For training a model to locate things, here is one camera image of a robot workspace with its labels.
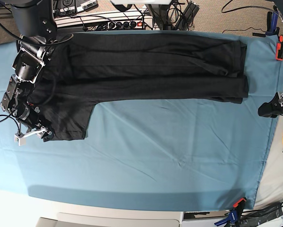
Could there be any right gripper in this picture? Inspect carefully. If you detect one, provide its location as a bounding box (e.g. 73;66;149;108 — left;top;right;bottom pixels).
16;105;54;140

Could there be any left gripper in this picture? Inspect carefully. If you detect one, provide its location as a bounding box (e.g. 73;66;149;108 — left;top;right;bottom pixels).
258;90;283;118

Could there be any blue table cloth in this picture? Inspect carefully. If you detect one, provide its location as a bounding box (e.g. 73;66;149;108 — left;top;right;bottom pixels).
0;35;283;211

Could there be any white power strip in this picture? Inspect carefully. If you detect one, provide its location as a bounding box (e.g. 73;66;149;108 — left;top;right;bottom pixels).
55;15;151;30

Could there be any orange black clamp top right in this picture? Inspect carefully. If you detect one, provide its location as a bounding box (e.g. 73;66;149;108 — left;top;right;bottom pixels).
275;35;283;61

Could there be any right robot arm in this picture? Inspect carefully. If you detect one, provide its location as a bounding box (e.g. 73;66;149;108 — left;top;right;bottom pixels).
0;0;59;141

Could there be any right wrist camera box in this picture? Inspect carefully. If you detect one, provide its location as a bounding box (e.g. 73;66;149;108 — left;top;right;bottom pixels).
14;134;26;146

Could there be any black plastic bag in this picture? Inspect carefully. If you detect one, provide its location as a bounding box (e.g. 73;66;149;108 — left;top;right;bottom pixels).
235;202;283;227

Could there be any black T-shirt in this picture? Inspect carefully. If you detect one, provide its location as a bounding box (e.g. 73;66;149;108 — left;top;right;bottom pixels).
28;33;248;140

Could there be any orange blue clamp bottom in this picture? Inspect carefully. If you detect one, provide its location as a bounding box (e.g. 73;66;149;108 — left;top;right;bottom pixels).
214;197;247;227

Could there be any blue clamp top right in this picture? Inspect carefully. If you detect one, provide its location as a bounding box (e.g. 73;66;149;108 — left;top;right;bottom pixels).
265;5;280;36

